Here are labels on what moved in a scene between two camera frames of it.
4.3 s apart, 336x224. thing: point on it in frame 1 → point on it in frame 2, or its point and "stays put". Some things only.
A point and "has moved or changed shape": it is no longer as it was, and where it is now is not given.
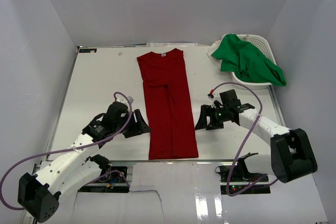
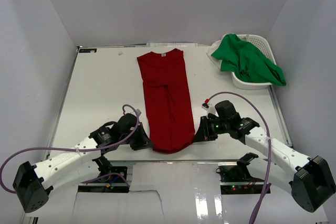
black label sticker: x=87 y=50 stays put
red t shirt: x=170 y=125 has moved or changed shape
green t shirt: x=247 y=62 stays put
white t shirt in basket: x=214 y=46 stays put
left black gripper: x=133 y=126 → x=139 y=137
